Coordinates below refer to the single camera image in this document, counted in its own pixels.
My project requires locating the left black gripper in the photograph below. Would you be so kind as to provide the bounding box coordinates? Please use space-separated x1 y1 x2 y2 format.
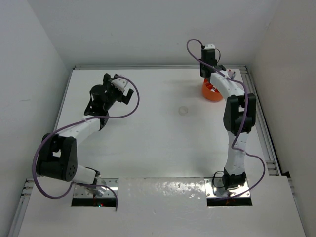
103 74 133 111

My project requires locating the red clear cap pen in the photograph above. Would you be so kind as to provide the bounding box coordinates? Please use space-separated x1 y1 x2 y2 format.
228 70 236 79

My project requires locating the clear tape roll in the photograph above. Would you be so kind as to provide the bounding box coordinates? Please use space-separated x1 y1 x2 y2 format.
178 106 189 116

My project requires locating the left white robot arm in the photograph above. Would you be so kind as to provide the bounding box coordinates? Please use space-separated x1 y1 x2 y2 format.
33 74 136 185

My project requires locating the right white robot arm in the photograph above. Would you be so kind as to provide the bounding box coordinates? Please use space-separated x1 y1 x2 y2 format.
200 44 256 190

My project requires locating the orange round pen holder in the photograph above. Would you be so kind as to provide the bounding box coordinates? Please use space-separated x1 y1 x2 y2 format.
202 78 223 102

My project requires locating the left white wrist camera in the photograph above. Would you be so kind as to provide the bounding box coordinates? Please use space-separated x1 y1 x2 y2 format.
111 78 128 92

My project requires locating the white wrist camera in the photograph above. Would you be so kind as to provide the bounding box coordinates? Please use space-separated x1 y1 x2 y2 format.
204 44 215 50
111 78 128 92

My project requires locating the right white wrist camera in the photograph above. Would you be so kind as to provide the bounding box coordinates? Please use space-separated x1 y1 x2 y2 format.
204 44 215 50

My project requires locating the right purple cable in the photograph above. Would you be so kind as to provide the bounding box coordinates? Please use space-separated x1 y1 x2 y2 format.
186 39 267 198

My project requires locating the purple cable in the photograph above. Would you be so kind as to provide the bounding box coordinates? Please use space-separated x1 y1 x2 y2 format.
186 39 267 198
33 75 140 212

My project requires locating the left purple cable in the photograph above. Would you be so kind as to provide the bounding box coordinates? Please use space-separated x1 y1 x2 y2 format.
33 75 140 212

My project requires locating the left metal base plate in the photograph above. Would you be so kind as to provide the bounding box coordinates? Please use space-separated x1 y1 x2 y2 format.
73 178 119 199

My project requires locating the metal base plate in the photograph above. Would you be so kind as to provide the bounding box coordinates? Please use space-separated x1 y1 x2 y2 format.
73 178 119 199
204 177 251 199

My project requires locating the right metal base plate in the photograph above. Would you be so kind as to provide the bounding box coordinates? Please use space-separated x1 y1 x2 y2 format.
204 177 251 199

